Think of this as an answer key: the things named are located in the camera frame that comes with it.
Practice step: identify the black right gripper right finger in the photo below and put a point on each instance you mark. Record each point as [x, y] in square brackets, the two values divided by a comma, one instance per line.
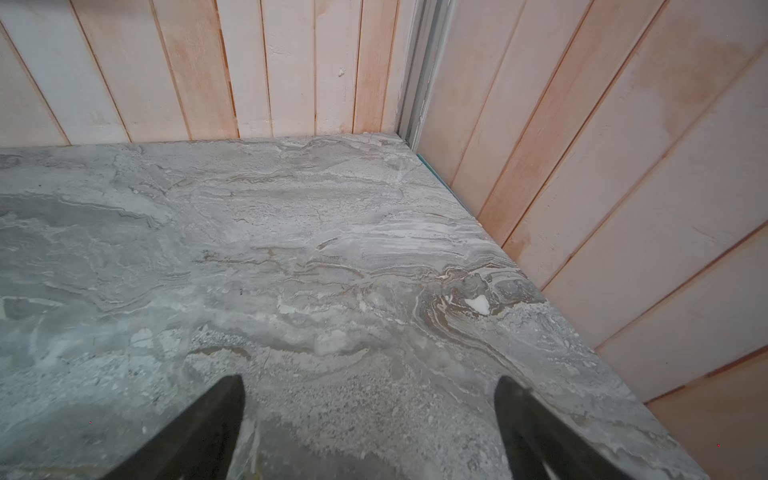
[538, 445]

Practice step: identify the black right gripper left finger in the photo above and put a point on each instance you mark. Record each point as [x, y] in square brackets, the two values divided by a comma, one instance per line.
[198, 444]

